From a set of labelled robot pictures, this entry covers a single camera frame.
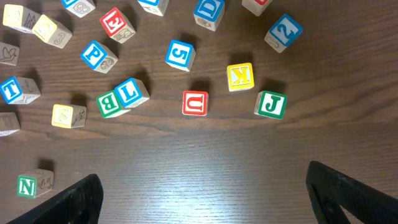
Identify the yellow block back row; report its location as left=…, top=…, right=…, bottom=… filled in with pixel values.
left=2, top=4, right=41, bottom=34

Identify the red letter U block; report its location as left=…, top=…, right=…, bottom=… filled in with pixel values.
left=0, top=112, right=21, bottom=137

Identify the green letter J block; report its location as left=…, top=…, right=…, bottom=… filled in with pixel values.
left=254, top=91, right=287, bottom=119

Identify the blue number 2 block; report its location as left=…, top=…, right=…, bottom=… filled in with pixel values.
left=264, top=14, right=303, bottom=53

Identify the yellow letter S block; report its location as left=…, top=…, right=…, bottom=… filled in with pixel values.
left=52, top=104, right=86, bottom=129

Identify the blue letter D block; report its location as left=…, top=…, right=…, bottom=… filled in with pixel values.
left=193, top=0, right=225, bottom=32

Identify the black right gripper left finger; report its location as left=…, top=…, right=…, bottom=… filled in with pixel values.
left=11, top=174, right=104, bottom=224

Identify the red letter I block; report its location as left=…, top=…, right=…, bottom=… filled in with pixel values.
left=0, top=42, right=20, bottom=66

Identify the blue letter T block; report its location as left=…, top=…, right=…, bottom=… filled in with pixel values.
left=1, top=77, right=41, bottom=105

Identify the blue letter P block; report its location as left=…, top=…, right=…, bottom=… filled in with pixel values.
left=80, top=40, right=118, bottom=73

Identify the blue number 5 block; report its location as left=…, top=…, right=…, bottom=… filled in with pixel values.
left=165, top=40, right=196, bottom=72

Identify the red letter M block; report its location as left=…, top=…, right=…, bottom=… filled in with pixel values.
left=242, top=0, right=272, bottom=16

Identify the green letter B block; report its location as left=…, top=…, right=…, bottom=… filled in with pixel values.
left=96, top=90, right=131, bottom=118

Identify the yellow block with animal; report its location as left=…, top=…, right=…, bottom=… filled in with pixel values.
left=32, top=14, right=73, bottom=49

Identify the green letter N block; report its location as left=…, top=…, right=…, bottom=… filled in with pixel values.
left=16, top=169, right=54, bottom=198

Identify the red letter E block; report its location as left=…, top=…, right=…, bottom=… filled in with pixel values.
left=99, top=7, right=136, bottom=44

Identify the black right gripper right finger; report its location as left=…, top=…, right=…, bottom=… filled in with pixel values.
left=306, top=161, right=397, bottom=224

